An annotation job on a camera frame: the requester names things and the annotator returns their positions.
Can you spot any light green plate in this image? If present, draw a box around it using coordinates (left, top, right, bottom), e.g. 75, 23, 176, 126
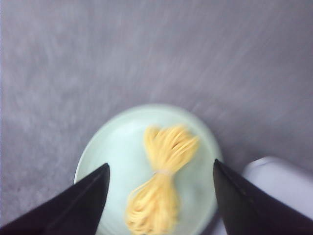
74, 104, 222, 235

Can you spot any silver digital kitchen scale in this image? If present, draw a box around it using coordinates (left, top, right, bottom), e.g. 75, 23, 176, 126
215, 156, 313, 235

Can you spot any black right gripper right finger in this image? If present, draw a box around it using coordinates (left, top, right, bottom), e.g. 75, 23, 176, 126
213, 160, 313, 235

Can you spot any yellow vermicelli bundle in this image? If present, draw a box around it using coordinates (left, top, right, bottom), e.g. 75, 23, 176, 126
125, 125, 199, 235

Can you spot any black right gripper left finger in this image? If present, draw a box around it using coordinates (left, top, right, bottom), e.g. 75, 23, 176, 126
0, 164, 110, 235

